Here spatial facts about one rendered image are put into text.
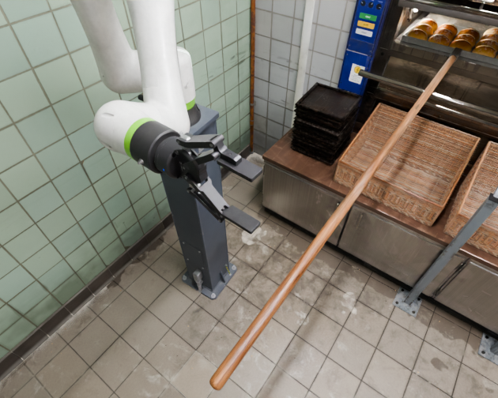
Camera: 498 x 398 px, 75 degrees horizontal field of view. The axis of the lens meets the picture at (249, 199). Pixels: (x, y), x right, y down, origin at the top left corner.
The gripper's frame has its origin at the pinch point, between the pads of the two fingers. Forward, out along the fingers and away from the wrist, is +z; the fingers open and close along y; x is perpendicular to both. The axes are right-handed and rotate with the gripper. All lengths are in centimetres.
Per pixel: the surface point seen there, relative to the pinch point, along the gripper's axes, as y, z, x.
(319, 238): 30.4, 6.6, -21.7
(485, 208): 58, 46, -95
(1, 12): -3, -112, -14
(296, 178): 97, -41, -99
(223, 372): 31.2, 7.1, 18.5
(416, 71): 43, -8, -156
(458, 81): 42, 13, -156
